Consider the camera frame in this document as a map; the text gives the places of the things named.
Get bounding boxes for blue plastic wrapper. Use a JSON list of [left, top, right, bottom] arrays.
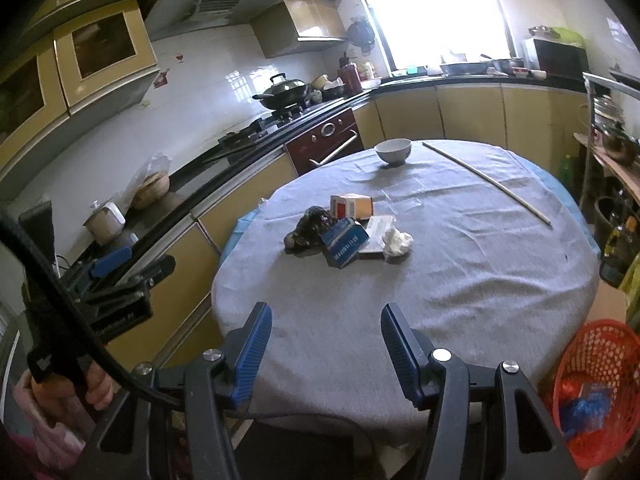
[[562, 382, 613, 433]]

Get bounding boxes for grey range hood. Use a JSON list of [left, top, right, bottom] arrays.
[[145, 0, 343, 43]]

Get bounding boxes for yellow glass-door wall cabinet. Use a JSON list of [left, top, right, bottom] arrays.
[[0, 0, 161, 171]]

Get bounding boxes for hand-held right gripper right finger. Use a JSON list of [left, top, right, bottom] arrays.
[[380, 302, 583, 480]]

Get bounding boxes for light blue table cover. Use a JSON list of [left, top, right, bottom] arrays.
[[220, 152, 601, 261]]

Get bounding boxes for brown bowls in plastic bag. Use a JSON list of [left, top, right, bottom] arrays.
[[131, 152, 173, 211]]

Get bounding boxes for orange and white medicine box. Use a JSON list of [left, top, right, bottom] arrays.
[[330, 193, 375, 221]]

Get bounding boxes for white chopsticks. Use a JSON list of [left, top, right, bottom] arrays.
[[422, 141, 552, 226]]

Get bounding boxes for small dark wall fan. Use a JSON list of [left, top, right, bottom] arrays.
[[346, 17, 376, 53]]

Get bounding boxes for dark red thermos jug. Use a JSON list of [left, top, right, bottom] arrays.
[[337, 55, 362, 95]]

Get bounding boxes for red and white box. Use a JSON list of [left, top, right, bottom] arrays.
[[357, 215, 397, 261]]

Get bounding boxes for bowls beside stove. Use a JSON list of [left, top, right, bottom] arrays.
[[310, 74, 346, 101]]

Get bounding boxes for dark cooking pot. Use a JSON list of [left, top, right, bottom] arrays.
[[602, 122, 640, 163]]

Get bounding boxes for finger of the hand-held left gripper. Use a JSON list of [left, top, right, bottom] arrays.
[[127, 255, 177, 293], [75, 246, 135, 291]]

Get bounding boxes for person's left hand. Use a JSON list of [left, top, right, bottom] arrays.
[[22, 362, 117, 428]]

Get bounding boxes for black kitchen countertop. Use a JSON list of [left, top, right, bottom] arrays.
[[0, 72, 601, 281]]

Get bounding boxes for black cable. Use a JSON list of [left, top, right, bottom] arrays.
[[0, 210, 381, 466]]

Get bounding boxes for blue cardboard box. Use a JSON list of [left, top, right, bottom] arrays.
[[320, 217, 368, 268]]

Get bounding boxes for small yellow wall cabinet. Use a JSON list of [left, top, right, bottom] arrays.
[[250, 0, 348, 58]]

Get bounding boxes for green plastic basin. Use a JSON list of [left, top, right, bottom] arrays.
[[550, 27, 586, 46]]

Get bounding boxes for dark red oven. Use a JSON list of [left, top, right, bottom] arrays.
[[284, 107, 365, 176]]

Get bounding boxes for kitchen window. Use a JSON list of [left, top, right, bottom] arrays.
[[350, 0, 516, 73]]

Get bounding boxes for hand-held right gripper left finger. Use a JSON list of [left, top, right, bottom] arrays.
[[85, 302, 273, 480]]

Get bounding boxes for metal shelf rack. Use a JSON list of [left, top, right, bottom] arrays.
[[575, 72, 640, 291]]

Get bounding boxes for steel pot with lid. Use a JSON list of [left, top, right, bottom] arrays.
[[592, 95, 626, 126]]

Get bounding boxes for black bucket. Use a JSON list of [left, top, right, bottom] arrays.
[[594, 195, 626, 241]]

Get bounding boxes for black wok with lid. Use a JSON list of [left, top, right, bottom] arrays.
[[252, 73, 308, 111]]

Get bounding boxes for metal tray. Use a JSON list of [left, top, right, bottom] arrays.
[[440, 59, 501, 77]]

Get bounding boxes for yellow base cabinets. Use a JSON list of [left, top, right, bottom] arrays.
[[90, 82, 596, 376]]

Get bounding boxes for white ceramic stew pot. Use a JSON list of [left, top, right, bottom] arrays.
[[82, 200, 126, 246]]

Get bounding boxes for white ceramic bowl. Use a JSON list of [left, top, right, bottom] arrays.
[[375, 138, 413, 167]]

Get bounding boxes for red plastic basket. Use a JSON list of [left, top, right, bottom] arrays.
[[545, 319, 640, 471]]

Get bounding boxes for grey tablecloth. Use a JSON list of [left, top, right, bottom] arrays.
[[211, 139, 601, 448]]

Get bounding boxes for black plastic bag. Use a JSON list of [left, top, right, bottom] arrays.
[[284, 206, 337, 253]]

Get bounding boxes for black gas stove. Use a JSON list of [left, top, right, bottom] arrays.
[[217, 105, 321, 146]]

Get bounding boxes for white tissue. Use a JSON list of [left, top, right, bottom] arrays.
[[382, 226, 415, 263]]

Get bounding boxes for black microwave oven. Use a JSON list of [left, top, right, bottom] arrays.
[[532, 37, 591, 81]]

